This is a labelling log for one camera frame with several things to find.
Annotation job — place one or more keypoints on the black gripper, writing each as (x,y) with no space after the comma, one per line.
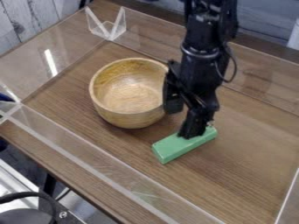
(190,85)

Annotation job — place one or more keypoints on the clear acrylic wall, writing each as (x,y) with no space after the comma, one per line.
(127,181)
(266,77)

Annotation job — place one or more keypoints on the black metal table leg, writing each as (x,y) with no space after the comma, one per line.
(50,184)

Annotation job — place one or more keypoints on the clear acrylic back wall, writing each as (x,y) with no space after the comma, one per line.
(266,77)

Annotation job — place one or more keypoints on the green rectangular block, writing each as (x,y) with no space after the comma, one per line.
(174,146)

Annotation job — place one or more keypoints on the light brown wooden bowl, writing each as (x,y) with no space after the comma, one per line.
(126,91)

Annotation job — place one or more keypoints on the clear acrylic front wall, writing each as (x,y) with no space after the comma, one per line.
(127,181)

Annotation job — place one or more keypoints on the clear acrylic corner bracket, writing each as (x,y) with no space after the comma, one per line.
(109,30)

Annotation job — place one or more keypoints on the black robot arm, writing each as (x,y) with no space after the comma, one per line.
(211,24)

